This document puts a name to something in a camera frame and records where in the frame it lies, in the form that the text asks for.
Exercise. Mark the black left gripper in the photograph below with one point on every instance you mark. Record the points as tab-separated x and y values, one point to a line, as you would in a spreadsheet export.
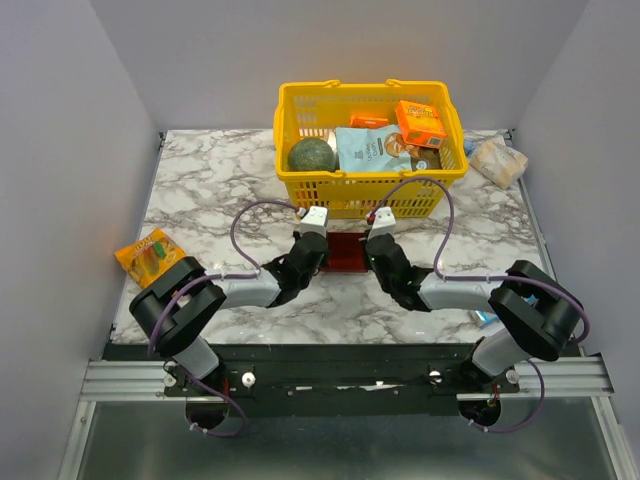
297	236

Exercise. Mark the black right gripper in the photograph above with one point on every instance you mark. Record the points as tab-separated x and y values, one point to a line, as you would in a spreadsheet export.
380	248

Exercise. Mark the red paper box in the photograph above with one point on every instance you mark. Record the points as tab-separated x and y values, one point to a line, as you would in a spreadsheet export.
346	253

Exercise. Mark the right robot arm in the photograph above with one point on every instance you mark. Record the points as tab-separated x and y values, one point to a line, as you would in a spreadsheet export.
538	315

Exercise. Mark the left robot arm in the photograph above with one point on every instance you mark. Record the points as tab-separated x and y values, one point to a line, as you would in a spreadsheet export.
175	308

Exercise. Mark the large orange snack box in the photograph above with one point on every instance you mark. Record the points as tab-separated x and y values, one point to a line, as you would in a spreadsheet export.
420	124

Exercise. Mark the small orange flat box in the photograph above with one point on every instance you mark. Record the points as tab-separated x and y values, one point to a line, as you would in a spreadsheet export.
367	121

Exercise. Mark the blue small packet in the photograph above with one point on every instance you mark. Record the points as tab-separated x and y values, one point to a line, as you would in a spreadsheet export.
483	319

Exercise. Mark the green round melon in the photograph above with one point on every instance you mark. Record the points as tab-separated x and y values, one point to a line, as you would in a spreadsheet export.
311	154

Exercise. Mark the light blue chips bag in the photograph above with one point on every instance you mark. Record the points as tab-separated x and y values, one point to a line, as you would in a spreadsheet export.
380	150

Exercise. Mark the blue item behind basket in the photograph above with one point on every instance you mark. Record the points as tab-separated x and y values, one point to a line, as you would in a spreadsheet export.
468	146

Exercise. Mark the orange gummy candy bag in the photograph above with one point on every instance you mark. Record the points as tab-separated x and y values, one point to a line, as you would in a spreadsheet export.
149	258

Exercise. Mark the beige tissue packet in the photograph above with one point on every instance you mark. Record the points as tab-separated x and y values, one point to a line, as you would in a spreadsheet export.
501	164

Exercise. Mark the yellow plastic shopping basket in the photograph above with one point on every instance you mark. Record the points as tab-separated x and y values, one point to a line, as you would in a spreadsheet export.
310	109

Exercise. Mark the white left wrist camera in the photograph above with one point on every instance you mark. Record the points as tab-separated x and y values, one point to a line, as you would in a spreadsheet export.
315	220

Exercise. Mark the black mounting base plate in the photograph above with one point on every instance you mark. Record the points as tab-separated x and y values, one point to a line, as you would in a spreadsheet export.
269	381

